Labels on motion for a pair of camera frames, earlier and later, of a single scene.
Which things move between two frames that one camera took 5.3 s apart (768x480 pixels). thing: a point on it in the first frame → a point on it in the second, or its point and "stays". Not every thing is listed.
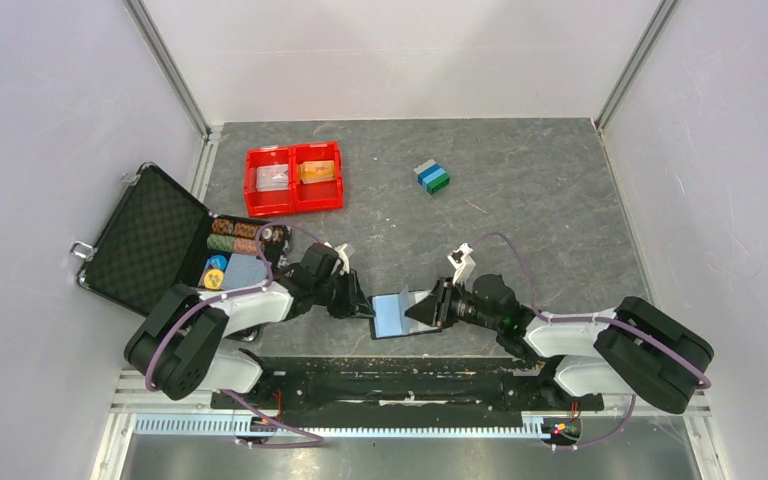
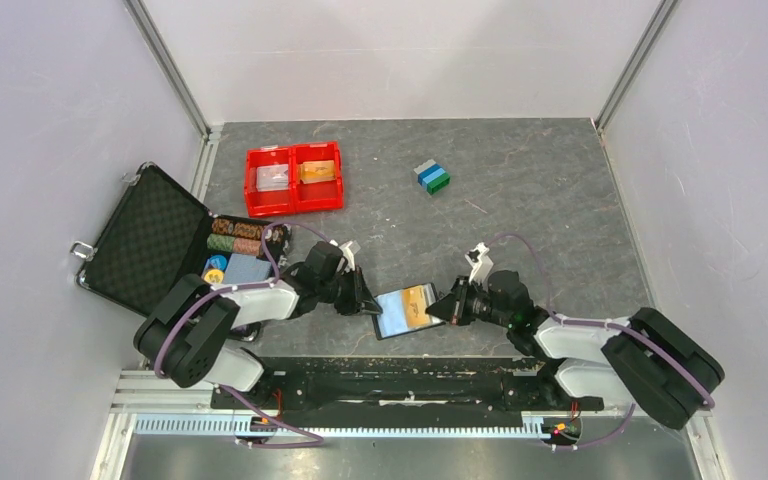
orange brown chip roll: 248,230 stays
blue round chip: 217,262 stays
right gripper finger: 437,289 → 459,288
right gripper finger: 426,310 → 443,308
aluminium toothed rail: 169,425 stays
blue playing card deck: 244,271 stays
